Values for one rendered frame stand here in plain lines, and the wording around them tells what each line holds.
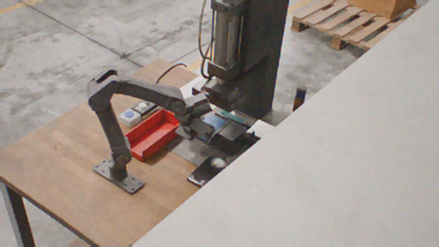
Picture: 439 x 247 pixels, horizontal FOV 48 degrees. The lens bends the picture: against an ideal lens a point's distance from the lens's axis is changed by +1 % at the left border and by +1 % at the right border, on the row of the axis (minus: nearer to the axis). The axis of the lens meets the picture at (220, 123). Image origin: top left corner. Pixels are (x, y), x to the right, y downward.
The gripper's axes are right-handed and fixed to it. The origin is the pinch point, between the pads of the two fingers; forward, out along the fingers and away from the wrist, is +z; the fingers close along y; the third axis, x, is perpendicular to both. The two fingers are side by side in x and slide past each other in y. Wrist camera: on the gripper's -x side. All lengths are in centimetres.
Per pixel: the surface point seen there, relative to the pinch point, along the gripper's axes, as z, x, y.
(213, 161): 6.6, -9.6, -4.8
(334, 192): -94, -66, -19
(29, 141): -6, 55, -35
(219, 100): -7.6, -4.2, 13.5
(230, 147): 8.7, -11.5, 3.3
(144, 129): 6.7, 23.3, -6.8
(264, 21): -19.9, -7.6, 43.1
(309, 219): -98, -65, -25
